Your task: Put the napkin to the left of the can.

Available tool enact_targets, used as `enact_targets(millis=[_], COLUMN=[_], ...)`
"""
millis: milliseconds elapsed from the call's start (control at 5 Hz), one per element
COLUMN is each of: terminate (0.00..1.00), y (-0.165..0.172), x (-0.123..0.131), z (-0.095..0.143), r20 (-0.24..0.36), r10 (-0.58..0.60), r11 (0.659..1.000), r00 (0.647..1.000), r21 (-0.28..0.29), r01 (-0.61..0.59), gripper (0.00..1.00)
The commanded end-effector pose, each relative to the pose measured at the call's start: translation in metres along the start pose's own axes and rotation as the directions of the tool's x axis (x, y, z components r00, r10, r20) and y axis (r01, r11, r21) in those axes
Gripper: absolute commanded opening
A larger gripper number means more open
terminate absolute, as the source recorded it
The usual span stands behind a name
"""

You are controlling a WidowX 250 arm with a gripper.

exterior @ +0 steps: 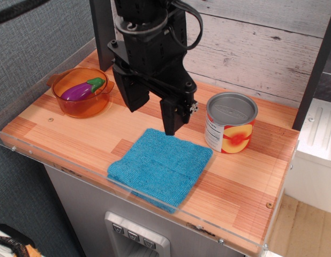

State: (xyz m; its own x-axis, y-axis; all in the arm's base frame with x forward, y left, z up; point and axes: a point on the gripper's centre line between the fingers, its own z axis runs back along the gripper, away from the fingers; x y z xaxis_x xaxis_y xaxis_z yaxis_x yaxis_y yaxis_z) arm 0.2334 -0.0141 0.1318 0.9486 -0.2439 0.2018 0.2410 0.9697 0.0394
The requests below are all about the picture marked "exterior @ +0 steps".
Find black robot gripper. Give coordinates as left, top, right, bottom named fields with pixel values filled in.
left=108, top=26, right=197, bottom=135

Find blue cloth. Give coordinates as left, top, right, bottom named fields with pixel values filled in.
left=108, top=128, right=213, bottom=214

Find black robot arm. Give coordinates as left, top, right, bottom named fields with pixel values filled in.
left=108, top=1, right=203, bottom=135

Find orange transparent plastic pot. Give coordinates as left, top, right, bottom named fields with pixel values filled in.
left=47, top=67, right=114, bottom=118

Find purple toy eggplant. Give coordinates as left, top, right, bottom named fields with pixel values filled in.
left=61, top=77, right=106, bottom=101

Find peach label tin can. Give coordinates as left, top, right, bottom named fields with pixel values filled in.
left=205, top=92, right=258, bottom=154

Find clear acrylic table guard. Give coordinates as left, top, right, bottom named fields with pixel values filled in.
left=0, top=37, right=300, bottom=257

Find grey toy fridge cabinet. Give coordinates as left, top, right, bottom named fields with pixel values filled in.
left=46, top=166, right=242, bottom=256

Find white toy appliance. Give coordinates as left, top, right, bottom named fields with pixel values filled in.
left=284, top=99, right=331, bottom=213

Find black and orange object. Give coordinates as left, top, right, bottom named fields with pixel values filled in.
left=0, top=224, right=43, bottom=256

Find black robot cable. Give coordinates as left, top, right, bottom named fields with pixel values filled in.
left=165, top=0, right=204, bottom=51

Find dark left vertical post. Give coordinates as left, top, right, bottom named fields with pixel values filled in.
left=89, top=0, right=116, bottom=71

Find dark vertical post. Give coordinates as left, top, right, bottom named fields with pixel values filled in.
left=292, top=16, right=331, bottom=131
left=89, top=0, right=116, bottom=71

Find dark right vertical post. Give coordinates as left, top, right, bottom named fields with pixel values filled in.
left=292, top=16, right=331, bottom=131

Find black braided cable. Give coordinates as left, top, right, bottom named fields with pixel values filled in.
left=0, top=0, right=39, bottom=27

